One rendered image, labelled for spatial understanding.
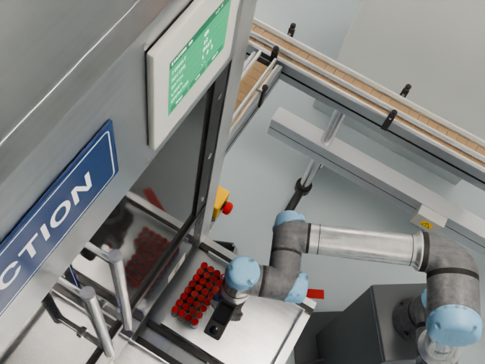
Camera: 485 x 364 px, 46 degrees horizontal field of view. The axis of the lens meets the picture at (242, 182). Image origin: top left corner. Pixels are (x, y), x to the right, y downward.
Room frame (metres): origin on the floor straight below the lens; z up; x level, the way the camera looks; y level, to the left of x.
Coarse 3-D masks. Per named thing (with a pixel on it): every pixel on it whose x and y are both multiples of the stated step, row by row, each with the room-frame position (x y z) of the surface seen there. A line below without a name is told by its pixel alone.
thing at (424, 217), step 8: (424, 208) 1.21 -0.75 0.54; (416, 216) 1.17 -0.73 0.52; (424, 216) 1.17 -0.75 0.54; (432, 216) 1.18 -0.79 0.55; (440, 216) 1.19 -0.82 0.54; (416, 224) 1.17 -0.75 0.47; (424, 224) 1.16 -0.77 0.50; (432, 224) 1.15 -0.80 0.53; (440, 224) 1.16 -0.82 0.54; (432, 232) 1.15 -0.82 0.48
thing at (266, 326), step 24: (216, 264) 0.60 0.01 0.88; (264, 312) 0.50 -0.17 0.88; (288, 312) 0.52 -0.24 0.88; (192, 336) 0.37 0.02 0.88; (240, 336) 0.41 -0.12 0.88; (264, 336) 0.43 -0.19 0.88; (288, 336) 0.45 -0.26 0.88; (216, 360) 0.33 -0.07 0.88; (240, 360) 0.35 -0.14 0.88; (264, 360) 0.36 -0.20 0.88
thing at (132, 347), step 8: (128, 344) 0.30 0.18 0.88; (136, 344) 0.30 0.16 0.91; (128, 352) 0.28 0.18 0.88; (136, 352) 0.29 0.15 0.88; (144, 352) 0.29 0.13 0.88; (152, 352) 0.29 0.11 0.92; (120, 360) 0.25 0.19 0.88; (128, 360) 0.26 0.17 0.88; (136, 360) 0.27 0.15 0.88; (144, 360) 0.27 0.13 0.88; (152, 360) 0.28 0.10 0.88; (160, 360) 0.28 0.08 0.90
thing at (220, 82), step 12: (216, 84) 0.60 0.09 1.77; (216, 96) 0.61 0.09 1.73; (216, 108) 0.61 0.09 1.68; (216, 120) 0.62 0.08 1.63; (216, 132) 0.63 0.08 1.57; (204, 144) 0.60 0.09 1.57; (204, 156) 0.60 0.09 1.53; (204, 168) 0.60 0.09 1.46; (204, 180) 0.61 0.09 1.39; (204, 192) 0.63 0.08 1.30
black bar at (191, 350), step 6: (150, 324) 0.37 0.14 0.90; (156, 324) 0.37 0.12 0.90; (156, 330) 0.36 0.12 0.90; (162, 330) 0.36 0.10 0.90; (162, 336) 0.35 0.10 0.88; (168, 336) 0.35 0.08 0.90; (174, 336) 0.36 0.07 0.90; (174, 342) 0.34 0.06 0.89; (180, 342) 0.34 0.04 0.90; (186, 342) 0.35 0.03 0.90; (186, 348) 0.33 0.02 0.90; (192, 348) 0.34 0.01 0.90; (192, 354) 0.32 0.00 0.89; (198, 354) 0.33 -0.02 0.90; (204, 354) 0.33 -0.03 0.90; (204, 360) 0.31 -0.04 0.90; (210, 360) 0.32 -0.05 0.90
